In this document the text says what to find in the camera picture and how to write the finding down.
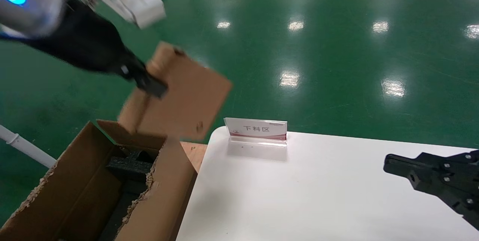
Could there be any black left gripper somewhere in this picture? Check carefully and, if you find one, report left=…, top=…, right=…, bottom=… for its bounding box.
left=7, top=0, right=184, bottom=98

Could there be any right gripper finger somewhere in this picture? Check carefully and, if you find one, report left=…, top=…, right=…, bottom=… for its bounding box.
left=384, top=150, right=479, bottom=230

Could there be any small cardboard box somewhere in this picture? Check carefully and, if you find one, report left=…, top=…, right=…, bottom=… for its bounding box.
left=118, top=42, right=233, bottom=141

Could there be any large open cardboard box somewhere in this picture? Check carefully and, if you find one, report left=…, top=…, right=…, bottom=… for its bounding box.
left=0, top=119, right=198, bottom=241

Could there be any wooden board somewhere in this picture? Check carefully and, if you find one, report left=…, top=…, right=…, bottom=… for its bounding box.
left=180, top=142, right=208, bottom=173

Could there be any black foam insert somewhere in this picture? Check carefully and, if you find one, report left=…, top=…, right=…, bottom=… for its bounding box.
left=106, top=149, right=155, bottom=182

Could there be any acrylic sign with red print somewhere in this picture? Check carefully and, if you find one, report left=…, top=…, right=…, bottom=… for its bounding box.
left=224, top=118, right=288, bottom=147

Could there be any white pipe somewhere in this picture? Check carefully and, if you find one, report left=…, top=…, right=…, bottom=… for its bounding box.
left=0, top=124, right=57, bottom=169

